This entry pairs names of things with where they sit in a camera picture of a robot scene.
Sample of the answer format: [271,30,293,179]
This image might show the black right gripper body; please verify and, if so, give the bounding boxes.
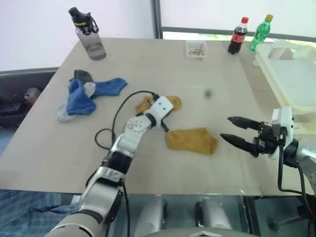
[251,120,287,158]

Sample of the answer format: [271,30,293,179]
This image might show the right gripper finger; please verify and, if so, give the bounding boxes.
[227,116,261,132]
[219,133,255,156]

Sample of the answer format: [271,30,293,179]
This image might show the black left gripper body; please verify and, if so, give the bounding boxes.
[159,118,170,132]

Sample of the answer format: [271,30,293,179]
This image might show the mustard yellow sock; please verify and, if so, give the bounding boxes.
[134,95,183,115]
[164,127,219,156]

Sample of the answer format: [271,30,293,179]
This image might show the blue sock with grey toe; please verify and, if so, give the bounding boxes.
[56,79,97,123]
[82,78,128,100]

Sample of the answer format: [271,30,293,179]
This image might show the white translucent plastic basket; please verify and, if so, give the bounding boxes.
[252,40,316,117]

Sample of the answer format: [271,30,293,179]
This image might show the dark grey sock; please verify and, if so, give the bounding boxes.
[69,69,95,83]

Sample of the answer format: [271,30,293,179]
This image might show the small clear plastic box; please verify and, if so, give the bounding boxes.
[185,39,208,60]

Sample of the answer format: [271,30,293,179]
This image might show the cola bottle red cap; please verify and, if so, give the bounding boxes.
[227,16,249,55]

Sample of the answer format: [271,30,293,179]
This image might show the green soda bottle yellow cap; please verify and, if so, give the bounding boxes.
[248,14,274,52]

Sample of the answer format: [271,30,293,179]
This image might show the grey robot torso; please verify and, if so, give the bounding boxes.
[145,228,260,237]

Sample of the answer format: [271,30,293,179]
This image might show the clear water bottle black lid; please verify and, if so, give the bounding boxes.
[68,7,107,61]

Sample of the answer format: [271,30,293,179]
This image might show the red and white device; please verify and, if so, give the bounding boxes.
[23,87,42,105]

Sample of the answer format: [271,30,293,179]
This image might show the dark grey bench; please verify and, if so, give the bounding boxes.
[0,67,60,130]

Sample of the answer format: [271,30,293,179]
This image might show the blue plaid cloth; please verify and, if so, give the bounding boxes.
[0,189,82,237]

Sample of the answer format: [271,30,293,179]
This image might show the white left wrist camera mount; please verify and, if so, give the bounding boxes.
[144,96,174,124]

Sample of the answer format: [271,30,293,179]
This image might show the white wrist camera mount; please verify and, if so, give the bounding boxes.
[270,106,296,160]
[144,96,174,124]

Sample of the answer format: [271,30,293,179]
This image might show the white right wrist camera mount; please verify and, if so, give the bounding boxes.
[270,106,296,160]

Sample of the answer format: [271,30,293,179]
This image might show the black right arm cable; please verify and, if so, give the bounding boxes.
[276,144,316,237]

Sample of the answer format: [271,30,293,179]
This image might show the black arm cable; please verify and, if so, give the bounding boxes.
[95,90,160,237]
[276,144,316,237]

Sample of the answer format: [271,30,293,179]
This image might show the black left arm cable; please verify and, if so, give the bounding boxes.
[95,90,160,237]

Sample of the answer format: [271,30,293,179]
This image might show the black table frame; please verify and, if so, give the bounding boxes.
[242,196,316,237]

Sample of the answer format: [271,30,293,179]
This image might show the dark window frame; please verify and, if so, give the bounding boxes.
[151,0,316,43]

